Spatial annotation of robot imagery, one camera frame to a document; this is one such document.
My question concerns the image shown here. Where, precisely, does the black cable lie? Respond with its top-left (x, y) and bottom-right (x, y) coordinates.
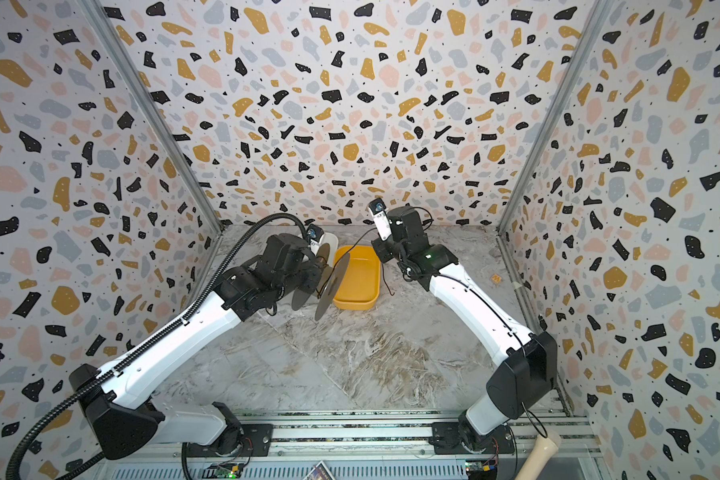
top-left (329, 206), bottom-right (436, 298)

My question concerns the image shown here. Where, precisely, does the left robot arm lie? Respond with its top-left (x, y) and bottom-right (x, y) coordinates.
top-left (70, 230), bottom-right (338, 460)

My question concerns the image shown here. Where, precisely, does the wooden mallet handle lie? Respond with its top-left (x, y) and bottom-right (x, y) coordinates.
top-left (514, 431), bottom-right (562, 480)

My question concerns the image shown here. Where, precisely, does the grey cable spool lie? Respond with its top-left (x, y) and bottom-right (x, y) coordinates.
top-left (291, 254), bottom-right (350, 320)

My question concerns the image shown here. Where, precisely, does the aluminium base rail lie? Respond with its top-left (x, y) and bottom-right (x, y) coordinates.
top-left (91, 412), bottom-right (610, 479)

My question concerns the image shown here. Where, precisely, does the white rectangular tray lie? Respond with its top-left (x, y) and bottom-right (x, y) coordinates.
top-left (312, 232), bottom-right (338, 267)

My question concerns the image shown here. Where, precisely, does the yellow rectangular tray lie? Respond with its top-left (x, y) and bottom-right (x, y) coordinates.
top-left (333, 245), bottom-right (382, 311)

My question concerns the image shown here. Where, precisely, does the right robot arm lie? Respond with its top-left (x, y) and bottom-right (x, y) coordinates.
top-left (368, 199), bottom-right (558, 452)

